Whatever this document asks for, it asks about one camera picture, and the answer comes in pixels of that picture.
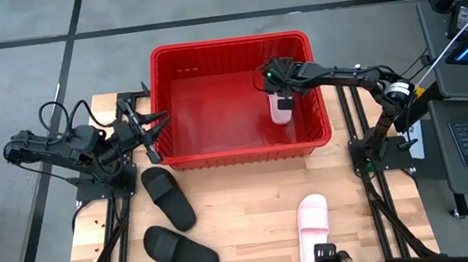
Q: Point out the black frame rail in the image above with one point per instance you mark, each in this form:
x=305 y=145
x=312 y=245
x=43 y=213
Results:
x=107 y=245
x=359 y=111
x=122 y=234
x=346 y=113

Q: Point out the laptop computer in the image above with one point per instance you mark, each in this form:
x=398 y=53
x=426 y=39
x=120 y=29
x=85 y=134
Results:
x=439 y=70

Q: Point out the pink slide sandal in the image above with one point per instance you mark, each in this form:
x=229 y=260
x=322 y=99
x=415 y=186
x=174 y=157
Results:
x=312 y=220
x=279 y=117

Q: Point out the black slide sandal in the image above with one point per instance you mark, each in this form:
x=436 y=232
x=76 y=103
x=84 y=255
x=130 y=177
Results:
x=181 y=251
x=171 y=201

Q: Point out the black desk caster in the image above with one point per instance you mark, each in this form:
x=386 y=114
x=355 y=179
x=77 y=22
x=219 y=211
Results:
x=456 y=212

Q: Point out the black handheld device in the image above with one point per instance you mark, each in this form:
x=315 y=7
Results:
x=325 y=254

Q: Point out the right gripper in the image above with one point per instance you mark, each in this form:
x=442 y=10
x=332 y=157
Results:
x=285 y=77

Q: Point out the black power adapter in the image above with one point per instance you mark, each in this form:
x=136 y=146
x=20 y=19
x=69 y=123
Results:
x=463 y=15

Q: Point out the red plastic bin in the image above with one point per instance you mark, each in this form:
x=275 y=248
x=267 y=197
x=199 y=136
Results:
x=215 y=120

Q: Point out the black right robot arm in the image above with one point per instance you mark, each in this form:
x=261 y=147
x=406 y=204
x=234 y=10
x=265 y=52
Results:
x=343 y=76

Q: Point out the black diagonal frame brace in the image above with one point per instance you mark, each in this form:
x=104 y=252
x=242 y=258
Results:
x=97 y=259
x=401 y=218

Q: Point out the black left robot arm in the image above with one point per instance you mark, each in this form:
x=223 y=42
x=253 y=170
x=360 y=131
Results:
x=61 y=147

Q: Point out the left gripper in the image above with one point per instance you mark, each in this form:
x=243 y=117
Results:
x=127 y=135

